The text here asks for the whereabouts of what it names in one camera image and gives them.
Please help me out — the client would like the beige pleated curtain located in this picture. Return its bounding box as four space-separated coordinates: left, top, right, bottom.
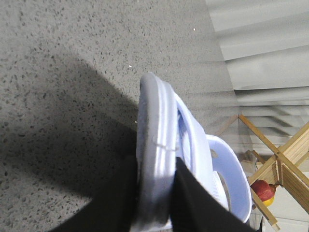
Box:
206 0 309 145

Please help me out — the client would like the wooden folding rack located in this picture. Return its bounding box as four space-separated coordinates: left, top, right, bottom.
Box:
214 114 309 232

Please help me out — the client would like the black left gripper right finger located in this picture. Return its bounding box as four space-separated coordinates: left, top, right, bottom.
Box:
170 158 253 232

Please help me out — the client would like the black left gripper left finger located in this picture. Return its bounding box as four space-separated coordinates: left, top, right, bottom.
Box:
51 156 137 232

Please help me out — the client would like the light blue slipper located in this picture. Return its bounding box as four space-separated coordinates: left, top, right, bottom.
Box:
130 72 177 232
173 93 252 223

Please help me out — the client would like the red yellow apple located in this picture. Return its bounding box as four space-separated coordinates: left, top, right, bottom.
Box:
251 180 277 207

